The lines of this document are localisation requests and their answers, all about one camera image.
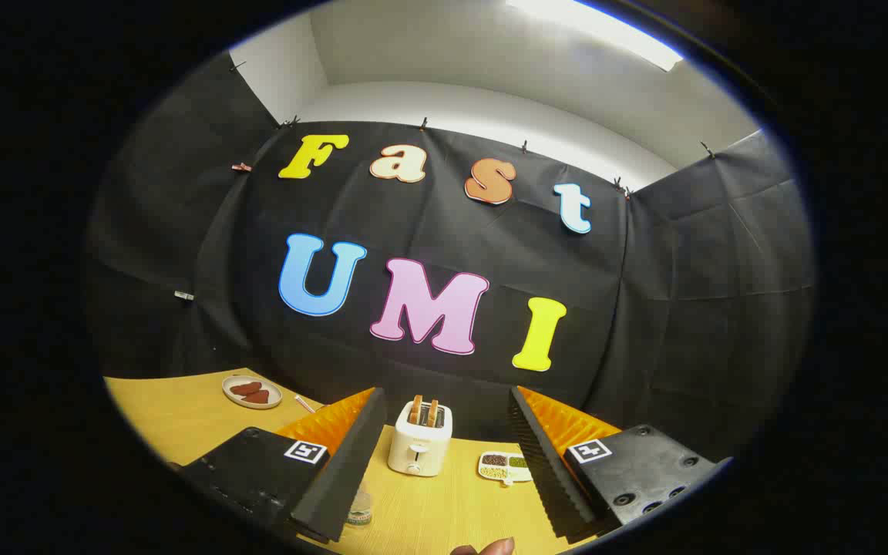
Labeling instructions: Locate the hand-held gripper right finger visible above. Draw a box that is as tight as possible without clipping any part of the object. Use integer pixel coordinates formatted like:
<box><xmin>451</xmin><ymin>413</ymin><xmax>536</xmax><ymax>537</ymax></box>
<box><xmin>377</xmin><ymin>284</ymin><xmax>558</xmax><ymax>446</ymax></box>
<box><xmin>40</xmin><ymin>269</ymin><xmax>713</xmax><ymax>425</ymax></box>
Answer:
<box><xmin>507</xmin><ymin>385</ymin><xmax>734</xmax><ymax>545</ymax></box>

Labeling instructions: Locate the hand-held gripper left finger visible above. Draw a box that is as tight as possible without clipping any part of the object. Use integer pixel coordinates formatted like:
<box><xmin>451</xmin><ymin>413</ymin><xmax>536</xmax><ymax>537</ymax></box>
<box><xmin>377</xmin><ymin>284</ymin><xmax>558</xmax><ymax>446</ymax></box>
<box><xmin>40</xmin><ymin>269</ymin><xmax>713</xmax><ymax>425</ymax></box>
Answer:
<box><xmin>169</xmin><ymin>387</ymin><xmax>388</xmax><ymax>545</ymax></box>

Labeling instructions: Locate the clear plastic juice bottle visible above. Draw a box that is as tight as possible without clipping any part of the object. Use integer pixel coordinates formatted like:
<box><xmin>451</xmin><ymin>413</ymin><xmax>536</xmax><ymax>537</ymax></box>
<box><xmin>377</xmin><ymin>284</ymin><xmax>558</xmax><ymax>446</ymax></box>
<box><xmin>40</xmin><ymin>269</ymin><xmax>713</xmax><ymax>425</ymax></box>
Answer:
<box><xmin>345</xmin><ymin>482</ymin><xmax>374</xmax><ymax>528</ymax></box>

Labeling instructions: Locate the white divided dish of beans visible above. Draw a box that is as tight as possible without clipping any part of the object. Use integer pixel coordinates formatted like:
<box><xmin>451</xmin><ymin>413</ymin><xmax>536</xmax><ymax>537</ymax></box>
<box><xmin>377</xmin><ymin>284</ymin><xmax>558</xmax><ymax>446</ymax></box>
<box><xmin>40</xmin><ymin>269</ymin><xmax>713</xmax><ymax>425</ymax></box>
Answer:
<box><xmin>478</xmin><ymin>451</ymin><xmax>533</xmax><ymax>486</ymax></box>

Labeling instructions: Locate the white toaster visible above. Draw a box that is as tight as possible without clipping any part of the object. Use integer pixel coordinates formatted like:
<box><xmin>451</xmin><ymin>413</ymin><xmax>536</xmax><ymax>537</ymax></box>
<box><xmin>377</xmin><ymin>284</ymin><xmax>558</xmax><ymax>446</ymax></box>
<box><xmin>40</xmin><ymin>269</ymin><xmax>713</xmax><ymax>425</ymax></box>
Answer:
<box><xmin>387</xmin><ymin>399</ymin><xmax>454</xmax><ymax>477</ymax></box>

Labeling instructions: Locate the wooden table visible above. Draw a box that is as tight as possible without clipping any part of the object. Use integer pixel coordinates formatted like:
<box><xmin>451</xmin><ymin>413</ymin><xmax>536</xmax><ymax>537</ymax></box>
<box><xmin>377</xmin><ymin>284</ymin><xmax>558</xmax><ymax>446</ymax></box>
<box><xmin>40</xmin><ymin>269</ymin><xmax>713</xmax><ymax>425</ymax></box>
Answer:
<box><xmin>103</xmin><ymin>368</ymin><xmax>607</xmax><ymax>555</ymax></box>

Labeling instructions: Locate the small white plate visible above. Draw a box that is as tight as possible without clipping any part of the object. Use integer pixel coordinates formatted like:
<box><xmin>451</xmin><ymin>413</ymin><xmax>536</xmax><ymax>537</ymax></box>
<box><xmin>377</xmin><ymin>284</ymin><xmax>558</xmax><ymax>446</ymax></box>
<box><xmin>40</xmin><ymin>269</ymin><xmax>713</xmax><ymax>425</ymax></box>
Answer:
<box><xmin>222</xmin><ymin>375</ymin><xmax>284</xmax><ymax>410</ymax></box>

